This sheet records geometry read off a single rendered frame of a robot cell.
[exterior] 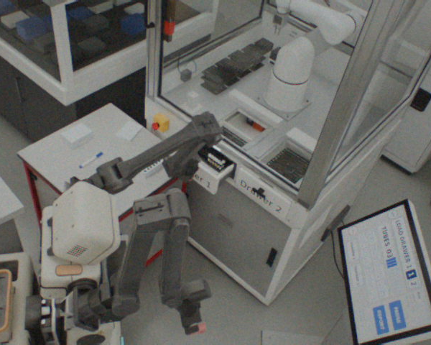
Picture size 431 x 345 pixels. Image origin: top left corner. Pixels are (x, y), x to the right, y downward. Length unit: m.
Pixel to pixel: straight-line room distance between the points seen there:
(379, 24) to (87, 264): 1.12
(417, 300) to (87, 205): 1.10
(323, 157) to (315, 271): 1.33
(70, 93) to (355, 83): 1.52
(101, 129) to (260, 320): 1.38
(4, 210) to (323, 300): 1.83
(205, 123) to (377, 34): 0.60
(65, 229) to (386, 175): 2.86
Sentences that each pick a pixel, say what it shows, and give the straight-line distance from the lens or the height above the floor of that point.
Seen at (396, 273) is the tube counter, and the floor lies 1.12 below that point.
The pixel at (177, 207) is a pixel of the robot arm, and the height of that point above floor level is 1.63.
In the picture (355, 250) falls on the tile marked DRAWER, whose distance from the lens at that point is 1.94.
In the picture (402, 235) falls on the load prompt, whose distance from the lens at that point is 1.88.
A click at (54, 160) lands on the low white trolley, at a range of 2.43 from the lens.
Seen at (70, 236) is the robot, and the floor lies 1.36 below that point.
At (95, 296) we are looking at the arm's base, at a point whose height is 1.25.
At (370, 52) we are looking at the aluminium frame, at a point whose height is 1.73.
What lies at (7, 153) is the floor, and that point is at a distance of 3.60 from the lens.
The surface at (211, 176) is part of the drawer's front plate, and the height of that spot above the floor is 0.92.
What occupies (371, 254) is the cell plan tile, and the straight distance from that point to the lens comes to 1.90.
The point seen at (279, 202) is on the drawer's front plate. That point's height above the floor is 0.90.
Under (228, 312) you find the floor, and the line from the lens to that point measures 2.81.
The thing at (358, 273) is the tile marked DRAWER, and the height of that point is 1.01.
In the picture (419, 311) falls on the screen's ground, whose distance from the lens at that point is 1.73.
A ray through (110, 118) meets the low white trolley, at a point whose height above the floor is 0.76.
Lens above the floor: 2.49
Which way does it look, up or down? 47 degrees down
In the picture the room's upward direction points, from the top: 11 degrees clockwise
